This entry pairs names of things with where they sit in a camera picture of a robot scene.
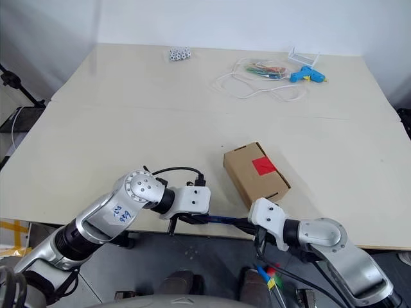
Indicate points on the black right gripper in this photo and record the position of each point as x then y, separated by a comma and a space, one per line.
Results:
260, 240

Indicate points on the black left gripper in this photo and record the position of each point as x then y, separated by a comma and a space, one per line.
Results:
172, 226

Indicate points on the brown cardboard box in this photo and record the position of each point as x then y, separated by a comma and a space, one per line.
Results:
244, 179

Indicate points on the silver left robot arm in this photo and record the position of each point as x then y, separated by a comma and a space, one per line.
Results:
141, 189

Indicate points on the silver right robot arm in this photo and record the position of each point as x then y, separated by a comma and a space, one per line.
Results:
321, 234

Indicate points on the yellow floor tape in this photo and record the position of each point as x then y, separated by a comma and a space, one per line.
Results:
13, 226

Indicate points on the coloured tag bundle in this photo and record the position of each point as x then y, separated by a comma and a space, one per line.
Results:
271, 276

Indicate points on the dark brown rounded shape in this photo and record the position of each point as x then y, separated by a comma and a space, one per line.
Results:
181, 284
255, 288

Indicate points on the grey robot torso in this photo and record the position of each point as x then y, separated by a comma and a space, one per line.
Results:
173, 302

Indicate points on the clear bag of coloured sticks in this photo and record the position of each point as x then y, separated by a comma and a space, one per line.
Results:
266, 69

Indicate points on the blue glue gun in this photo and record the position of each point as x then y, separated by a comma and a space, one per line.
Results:
305, 74

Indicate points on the black tripod stand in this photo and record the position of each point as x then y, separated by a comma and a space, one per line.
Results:
13, 81

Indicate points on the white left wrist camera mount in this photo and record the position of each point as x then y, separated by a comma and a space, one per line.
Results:
192, 199

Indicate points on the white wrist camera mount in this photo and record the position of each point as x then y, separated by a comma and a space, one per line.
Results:
192, 199
266, 215

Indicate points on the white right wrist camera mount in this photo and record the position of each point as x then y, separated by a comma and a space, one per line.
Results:
266, 215

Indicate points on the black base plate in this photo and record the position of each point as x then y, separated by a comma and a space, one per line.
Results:
25, 117

